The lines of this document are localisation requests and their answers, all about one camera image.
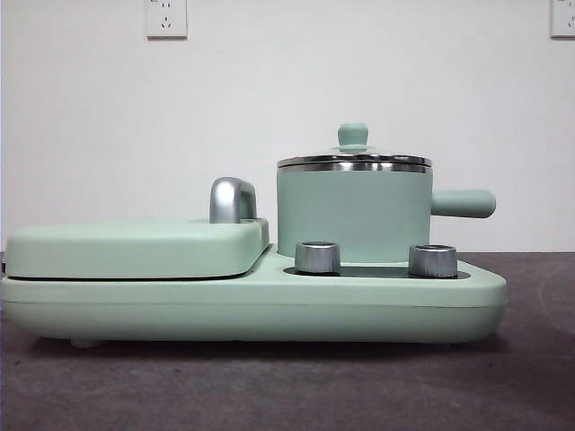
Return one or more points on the glass pot lid green knob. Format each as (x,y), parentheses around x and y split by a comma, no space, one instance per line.
(353,134)

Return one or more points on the silver control knob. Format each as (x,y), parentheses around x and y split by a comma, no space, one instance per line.
(432,261)
(316,258)

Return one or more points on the mint green breakfast machine base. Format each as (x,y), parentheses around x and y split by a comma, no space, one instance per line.
(269,305)

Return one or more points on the mint green griddle lid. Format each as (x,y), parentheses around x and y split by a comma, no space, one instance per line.
(135,247)

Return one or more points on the white wall socket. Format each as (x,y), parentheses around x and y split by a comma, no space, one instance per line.
(563,18)
(166,20)

